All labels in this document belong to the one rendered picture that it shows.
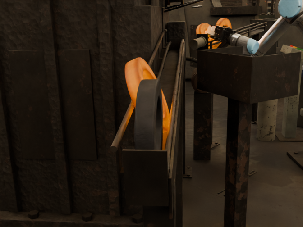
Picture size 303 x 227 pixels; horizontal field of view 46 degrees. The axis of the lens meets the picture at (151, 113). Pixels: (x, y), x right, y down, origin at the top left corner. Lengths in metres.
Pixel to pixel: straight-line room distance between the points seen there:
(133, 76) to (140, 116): 0.20
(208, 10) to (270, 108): 2.19
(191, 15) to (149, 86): 3.83
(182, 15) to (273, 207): 3.12
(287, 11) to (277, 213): 0.96
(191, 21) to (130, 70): 3.67
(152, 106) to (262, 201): 1.24
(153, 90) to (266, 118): 1.88
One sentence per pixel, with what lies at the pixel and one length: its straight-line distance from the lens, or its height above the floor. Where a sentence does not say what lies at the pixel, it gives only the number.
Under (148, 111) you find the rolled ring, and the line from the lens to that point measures 0.58.
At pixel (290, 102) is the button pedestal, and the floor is 0.25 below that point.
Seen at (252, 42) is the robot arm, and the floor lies 0.68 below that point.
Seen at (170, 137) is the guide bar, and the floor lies 0.61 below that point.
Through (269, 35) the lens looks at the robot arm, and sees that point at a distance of 2.13.
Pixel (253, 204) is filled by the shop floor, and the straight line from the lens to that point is 1.73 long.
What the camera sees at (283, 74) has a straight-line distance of 1.16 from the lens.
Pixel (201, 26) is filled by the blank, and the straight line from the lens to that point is 2.21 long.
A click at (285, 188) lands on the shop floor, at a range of 1.90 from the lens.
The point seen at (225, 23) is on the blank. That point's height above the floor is 0.77.
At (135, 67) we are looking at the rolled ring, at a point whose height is 0.73.
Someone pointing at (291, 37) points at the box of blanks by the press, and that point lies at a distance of 3.81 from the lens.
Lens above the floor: 0.85
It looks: 16 degrees down
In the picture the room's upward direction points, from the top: 2 degrees counter-clockwise
